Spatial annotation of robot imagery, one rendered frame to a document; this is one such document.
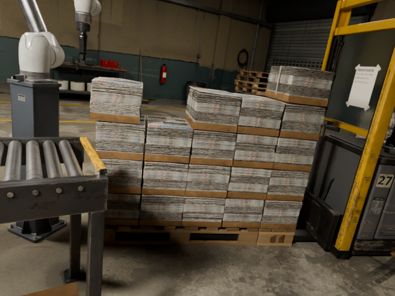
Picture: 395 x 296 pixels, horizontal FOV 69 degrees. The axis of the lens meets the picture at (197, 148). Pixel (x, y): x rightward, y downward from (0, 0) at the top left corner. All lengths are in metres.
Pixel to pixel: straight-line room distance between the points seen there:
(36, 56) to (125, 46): 6.76
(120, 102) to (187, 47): 7.65
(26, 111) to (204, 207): 1.25
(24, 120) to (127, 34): 6.86
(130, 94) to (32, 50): 0.59
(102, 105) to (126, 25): 6.96
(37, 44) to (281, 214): 1.91
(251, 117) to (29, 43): 1.36
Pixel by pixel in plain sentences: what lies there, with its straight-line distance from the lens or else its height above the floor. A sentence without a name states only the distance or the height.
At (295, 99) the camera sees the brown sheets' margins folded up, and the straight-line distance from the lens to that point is 1.98.
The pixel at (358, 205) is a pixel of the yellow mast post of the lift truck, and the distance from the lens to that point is 2.27.
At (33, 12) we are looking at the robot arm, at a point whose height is 1.40.
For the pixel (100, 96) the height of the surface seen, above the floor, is 0.97.
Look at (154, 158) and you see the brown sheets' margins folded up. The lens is 1.83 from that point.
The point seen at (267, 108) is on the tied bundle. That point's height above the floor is 1.01.
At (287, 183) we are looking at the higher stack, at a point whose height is 0.51.
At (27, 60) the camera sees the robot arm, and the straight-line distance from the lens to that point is 1.94.
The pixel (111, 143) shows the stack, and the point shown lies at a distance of 1.81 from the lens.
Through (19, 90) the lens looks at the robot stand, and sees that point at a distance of 1.98.
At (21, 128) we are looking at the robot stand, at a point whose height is 0.72.
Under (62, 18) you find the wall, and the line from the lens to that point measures 8.34.
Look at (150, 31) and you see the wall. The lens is 8.86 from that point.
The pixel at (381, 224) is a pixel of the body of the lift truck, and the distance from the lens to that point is 2.55.
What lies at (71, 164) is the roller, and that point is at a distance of 1.18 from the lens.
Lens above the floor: 1.21
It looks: 16 degrees down
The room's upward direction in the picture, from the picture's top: 8 degrees clockwise
